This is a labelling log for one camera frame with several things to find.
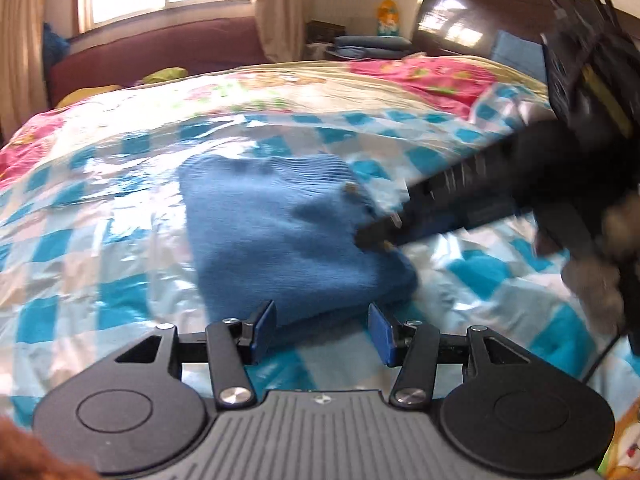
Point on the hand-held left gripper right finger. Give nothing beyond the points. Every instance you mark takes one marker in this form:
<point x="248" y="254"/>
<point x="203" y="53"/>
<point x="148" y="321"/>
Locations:
<point x="380" y="335"/>

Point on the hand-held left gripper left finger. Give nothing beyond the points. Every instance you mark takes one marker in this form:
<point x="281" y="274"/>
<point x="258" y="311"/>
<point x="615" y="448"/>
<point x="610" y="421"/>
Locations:
<point x="265" y="332"/>

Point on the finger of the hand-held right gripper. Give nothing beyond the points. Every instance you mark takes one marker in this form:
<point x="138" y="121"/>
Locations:
<point x="475" y="167"/>
<point x="430" y="227"/>

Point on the blue yellow-striped knit sweater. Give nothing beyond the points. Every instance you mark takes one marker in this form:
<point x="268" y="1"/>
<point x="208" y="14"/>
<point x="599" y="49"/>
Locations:
<point x="280" y="240"/>

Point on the stack of folded blue clothes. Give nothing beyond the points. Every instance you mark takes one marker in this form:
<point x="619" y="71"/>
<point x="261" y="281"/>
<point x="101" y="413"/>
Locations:
<point x="372" y="46"/>

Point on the person's right hand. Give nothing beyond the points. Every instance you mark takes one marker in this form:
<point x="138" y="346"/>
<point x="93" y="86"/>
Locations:
<point x="597" y="290"/>

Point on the blue pillow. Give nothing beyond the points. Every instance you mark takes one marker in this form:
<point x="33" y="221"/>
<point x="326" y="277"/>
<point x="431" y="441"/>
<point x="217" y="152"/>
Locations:
<point x="517" y="55"/>

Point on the dark wooden headboard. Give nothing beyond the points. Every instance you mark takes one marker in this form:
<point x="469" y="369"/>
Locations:
<point x="465" y="15"/>

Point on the yellow printed bottle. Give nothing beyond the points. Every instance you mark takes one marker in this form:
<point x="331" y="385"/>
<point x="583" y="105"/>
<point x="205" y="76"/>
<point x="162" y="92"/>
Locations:
<point x="387" y="17"/>

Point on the colourful checked bedspread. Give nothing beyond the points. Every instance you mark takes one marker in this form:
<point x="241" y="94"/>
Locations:
<point x="310" y="90"/>

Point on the dark box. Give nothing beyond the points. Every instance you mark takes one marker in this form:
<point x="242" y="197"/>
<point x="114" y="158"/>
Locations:
<point x="325" y="31"/>

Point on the beige curtain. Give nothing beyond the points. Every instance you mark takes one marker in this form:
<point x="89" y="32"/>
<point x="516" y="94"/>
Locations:
<point x="282" y="5"/>
<point x="22" y="60"/>

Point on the brown fuzzy clothing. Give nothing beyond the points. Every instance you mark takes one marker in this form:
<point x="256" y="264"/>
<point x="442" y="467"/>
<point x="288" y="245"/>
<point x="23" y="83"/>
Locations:
<point x="40" y="452"/>

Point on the yellow-green cushion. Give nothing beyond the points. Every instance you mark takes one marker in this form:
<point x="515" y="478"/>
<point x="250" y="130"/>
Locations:
<point x="162" y="76"/>
<point x="87" y="96"/>

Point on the maroon sofa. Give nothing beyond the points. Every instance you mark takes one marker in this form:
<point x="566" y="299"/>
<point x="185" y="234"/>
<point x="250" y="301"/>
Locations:
<point x="175" y="45"/>

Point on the blue fuzzy cloth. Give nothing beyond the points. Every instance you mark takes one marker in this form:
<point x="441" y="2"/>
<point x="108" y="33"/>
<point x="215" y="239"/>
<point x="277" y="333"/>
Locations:
<point x="55" y="45"/>

